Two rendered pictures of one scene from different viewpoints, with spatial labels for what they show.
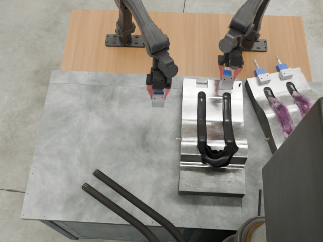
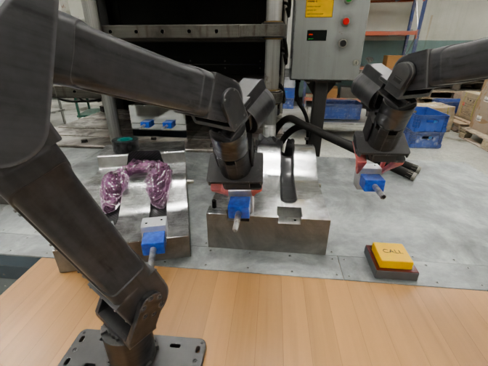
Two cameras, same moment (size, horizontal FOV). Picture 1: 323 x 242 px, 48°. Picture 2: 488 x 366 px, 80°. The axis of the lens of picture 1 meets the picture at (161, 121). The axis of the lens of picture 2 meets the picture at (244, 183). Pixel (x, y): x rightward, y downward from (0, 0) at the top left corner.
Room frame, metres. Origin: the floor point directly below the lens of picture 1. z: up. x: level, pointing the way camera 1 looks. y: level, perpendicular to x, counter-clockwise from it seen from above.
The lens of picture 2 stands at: (1.38, -0.25, 1.21)
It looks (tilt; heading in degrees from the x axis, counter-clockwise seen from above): 25 degrees down; 183
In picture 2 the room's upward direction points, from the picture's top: straight up
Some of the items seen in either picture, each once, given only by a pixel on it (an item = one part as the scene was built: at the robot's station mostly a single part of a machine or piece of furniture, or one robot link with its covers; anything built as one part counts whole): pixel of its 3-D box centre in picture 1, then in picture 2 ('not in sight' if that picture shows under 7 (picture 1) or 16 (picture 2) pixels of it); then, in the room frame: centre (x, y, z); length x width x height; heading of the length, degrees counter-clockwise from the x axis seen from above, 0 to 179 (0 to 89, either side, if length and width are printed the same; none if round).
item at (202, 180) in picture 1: (212, 133); (269, 177); (0.61, -0.21, 0.87); 0.50 x 0.26 x 0.14; 177
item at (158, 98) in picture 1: (158, 90); (373, 184); (0.78, 0.01, 0.93); 0.13 x 0.05 x 0.05; 177
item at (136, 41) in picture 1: (125, 36); not in sight; (1.14, 0.18, 0.84); 0.20 x 0.07 x 0.08; 88
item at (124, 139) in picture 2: not in sight; (125, 144); (0.51, -0.67, 0.93); 0.08 x 0.08 x 0.04
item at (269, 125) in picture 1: (295, 120); (139, 188); (0.67, -0.57, 0.86); 0.50 x 0.26 x 0.11; 14
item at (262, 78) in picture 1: (259, 71); (153, 245); (0.92, -0.45, 0.86); 0.13 x 0.05 x 0.05; 14
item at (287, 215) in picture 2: (201, 85); (288, 219); (0.84, -0.18, 0.87); 0.05 x 0.05 x 0.04; 87
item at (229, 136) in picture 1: (216, 125); (266, 163); (0.62, -0.22, 0.92); 0.35 x 0.16 x 0.09; 177
